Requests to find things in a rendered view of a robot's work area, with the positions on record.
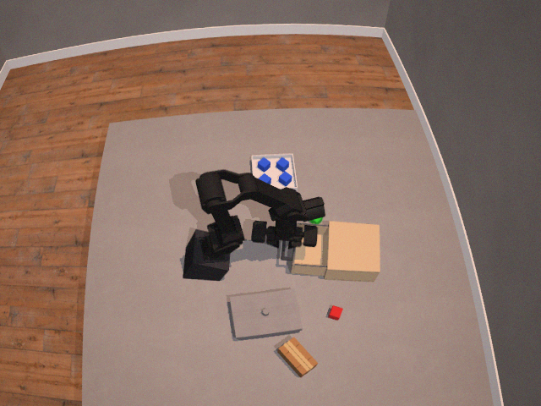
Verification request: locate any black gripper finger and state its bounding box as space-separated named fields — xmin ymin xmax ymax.
xmin=266 ymin=226 xmax=279 ymax=248
xmin=288 ymin=241 xmax=302 ymax=249

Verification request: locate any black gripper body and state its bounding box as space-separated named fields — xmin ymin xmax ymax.
xmin=251 ymin=221 xmax=318 ymax=247

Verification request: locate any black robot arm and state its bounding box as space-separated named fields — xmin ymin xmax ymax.
xmin=195 ymin=169 xmax=325 ymax=261

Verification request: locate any brown cardboard box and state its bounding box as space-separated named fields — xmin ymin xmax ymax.
xmin=277 ymin=337 xmax=318 ymax=378

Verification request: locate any red block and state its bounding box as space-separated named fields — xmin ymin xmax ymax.
xmin=328 ymin=305 xmax=342 ymax=321

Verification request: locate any blue block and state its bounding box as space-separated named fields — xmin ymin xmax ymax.
xmin=258 ymin=157 xmax=271 ymax=172
xmin=279 ymin=172 xmax=292 ymax=186
xmin=276 ymin=157 xmax=289 ymax=172
xmin=259 ymin=173 xmax=271 ymax=184

